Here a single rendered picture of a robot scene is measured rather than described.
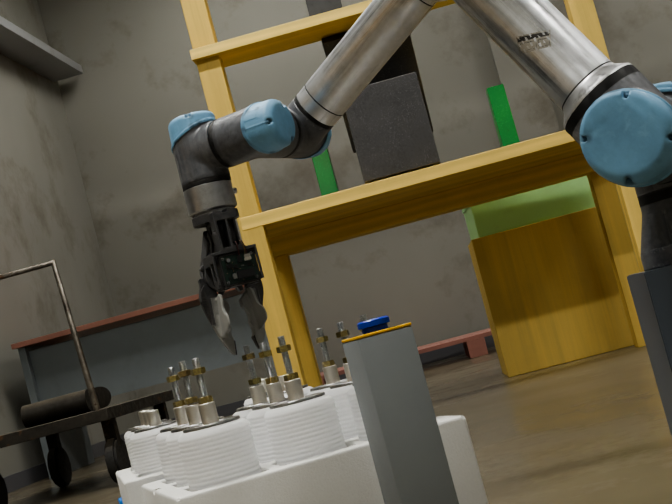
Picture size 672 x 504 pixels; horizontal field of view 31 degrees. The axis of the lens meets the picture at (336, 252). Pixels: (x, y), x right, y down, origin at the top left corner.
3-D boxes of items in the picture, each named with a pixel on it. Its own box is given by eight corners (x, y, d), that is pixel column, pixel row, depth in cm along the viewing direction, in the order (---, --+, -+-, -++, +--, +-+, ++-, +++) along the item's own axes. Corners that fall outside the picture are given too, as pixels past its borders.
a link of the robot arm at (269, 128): (301, 97, 185) (243, 119, 191) (261, 93, 176) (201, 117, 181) (314, 147, 185) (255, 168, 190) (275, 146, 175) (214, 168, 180)
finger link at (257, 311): (266, 346, 182) (243, 288, 182) (256, 349, 187) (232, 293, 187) (285, 338, 183) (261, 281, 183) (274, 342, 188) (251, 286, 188)
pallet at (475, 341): (502, 344, 841) (497, 325, 842) (507, 349, 746) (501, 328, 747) (307, 395, 854) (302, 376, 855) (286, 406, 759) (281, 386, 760)
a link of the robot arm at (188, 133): (198, 106, 181) (154, 124, 185) (216, 178, 180) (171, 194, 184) (228, 108, 188) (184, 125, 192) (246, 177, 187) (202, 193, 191)
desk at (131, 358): (87, 463, 705) (57, 340, 710) (314, 404, 692) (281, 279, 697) (44, 481, 633) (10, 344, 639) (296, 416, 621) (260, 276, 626)
